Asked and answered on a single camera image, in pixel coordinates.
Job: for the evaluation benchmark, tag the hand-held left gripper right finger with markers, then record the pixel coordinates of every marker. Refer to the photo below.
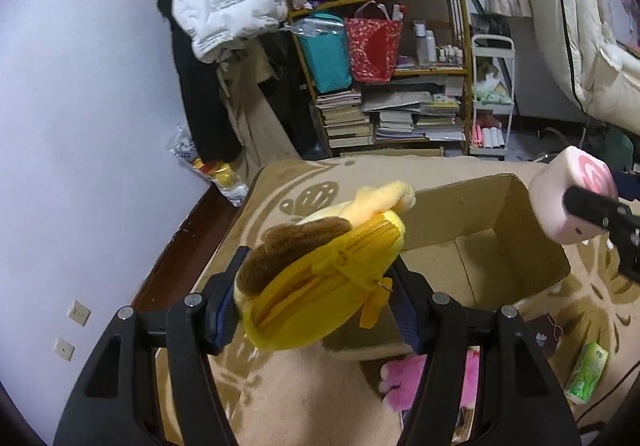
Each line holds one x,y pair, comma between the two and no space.
405,322

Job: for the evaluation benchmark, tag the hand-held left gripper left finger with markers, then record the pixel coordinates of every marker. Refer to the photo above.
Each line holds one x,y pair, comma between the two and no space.
225,322

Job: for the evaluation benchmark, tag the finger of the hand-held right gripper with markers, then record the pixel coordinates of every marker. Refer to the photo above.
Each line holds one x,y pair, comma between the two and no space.
600,211
629,186

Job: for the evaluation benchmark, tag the pink white plush cube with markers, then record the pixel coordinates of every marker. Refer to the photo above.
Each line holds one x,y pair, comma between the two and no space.
550,196

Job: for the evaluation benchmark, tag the pink plush toy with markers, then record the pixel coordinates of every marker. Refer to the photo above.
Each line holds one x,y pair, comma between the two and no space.
400,376

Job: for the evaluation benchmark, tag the printed cardboard box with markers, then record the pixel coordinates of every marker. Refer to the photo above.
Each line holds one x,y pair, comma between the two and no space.
520,236

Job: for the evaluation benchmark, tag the yellow plush zipper pouch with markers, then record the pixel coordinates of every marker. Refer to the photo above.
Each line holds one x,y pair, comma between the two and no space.
310,296

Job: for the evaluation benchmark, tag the black tissue pack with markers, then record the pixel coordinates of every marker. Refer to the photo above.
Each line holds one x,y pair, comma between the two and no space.
545,338

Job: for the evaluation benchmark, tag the green tissue pack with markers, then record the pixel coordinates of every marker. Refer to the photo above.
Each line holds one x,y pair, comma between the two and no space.
587,371

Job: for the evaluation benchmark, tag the beige brown patterned rug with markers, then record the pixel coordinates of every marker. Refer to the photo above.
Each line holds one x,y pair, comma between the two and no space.
280,401

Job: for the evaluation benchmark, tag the clear plastic snack bag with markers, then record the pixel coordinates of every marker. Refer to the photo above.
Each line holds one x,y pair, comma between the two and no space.
220,176

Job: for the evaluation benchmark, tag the white trolley cart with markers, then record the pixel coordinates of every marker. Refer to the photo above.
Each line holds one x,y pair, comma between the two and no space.
492,96

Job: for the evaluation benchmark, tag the long white padded coat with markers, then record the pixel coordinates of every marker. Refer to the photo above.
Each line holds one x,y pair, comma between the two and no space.
575,26

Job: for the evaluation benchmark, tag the pile of magazines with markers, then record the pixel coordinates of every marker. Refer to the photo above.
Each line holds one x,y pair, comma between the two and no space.
415,116

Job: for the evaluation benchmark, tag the wooden shelf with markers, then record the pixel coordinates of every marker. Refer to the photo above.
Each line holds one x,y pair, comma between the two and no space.
465,51

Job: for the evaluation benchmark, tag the stack of old books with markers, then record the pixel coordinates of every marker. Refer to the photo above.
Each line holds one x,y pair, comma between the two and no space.
345,121

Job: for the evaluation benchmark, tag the beige hanging cloth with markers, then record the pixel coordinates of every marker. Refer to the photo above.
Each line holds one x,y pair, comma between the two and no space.
255,111

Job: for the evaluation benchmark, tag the black hanging clothing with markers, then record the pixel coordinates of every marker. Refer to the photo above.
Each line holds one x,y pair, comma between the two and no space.
205,96

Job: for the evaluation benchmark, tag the black jacket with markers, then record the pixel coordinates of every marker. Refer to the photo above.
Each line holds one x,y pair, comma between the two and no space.
290,96

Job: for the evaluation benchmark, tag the row of white bottles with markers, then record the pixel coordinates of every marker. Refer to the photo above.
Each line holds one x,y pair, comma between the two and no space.
430,46

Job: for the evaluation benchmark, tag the red patterned bag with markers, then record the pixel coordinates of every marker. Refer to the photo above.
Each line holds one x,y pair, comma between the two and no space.
372,51

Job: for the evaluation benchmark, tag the teal bag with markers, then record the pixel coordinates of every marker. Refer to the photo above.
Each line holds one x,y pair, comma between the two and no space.
325,56

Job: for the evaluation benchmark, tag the white wall socket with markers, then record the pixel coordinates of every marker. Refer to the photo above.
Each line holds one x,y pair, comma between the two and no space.
79,312
64,349

